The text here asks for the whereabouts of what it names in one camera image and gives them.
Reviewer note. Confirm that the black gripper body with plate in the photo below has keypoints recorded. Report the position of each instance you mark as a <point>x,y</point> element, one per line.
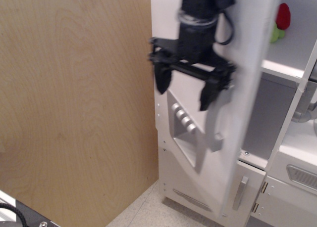
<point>193,54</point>

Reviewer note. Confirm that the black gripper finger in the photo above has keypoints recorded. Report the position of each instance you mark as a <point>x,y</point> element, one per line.
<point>163,74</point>
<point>209,93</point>

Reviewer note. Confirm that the white fridge door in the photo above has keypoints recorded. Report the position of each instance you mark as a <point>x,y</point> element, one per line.
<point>179,121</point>

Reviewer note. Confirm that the white toy fridge cabinet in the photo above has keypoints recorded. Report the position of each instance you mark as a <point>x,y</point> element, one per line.
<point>286,69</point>

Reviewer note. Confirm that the green toy broccoli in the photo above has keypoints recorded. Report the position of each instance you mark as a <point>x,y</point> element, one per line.
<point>276,34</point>

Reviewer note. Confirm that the grey toy sink faucet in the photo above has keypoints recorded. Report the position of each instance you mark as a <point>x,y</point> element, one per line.
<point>306,109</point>

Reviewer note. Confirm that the red toy strawberry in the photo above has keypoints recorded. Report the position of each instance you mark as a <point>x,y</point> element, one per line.
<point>283,18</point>

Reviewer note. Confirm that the white lower freezer door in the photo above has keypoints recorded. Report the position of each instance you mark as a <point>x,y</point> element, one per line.
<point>176,185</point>

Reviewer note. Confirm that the brass oven door hinges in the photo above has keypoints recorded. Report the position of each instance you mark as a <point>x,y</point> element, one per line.
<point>257,201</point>

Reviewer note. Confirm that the white toy oven unit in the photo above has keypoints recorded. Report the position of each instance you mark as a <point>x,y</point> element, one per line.
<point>290,199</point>

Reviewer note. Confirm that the silver fridge door handle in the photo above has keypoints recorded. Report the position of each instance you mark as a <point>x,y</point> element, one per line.
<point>217,119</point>

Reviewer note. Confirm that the silver freezer door handle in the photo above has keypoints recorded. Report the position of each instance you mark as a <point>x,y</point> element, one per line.
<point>240,192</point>

